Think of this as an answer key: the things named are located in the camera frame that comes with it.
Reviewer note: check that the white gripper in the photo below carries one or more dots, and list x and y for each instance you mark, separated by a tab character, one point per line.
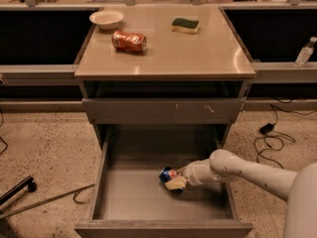
189	174

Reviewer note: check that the blue pepsi can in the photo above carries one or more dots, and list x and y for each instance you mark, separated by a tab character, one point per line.
168	174

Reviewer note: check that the open middle drawer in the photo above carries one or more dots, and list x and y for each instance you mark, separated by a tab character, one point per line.
131	202

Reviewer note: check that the clear plastic water bottle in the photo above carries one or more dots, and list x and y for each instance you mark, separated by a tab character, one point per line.
305	53

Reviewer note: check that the closed top drawer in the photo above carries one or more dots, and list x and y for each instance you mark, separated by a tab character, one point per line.
161	110

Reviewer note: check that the white bowl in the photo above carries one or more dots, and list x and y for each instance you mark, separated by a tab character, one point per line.
107	19

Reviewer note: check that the grey drawer cabinet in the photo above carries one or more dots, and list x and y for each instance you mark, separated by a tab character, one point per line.
211	64

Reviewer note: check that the orange soda can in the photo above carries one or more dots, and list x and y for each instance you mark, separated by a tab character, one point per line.
129	42

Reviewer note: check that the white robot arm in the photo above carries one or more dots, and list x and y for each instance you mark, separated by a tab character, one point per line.
298	189

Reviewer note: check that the grey metal rod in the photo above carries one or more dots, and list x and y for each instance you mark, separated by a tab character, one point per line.
45	201

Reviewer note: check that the black chair leg caster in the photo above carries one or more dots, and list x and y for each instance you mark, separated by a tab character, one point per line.
28	183

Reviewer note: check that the green yellow sponge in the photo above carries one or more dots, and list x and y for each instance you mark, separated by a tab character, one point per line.
185	26

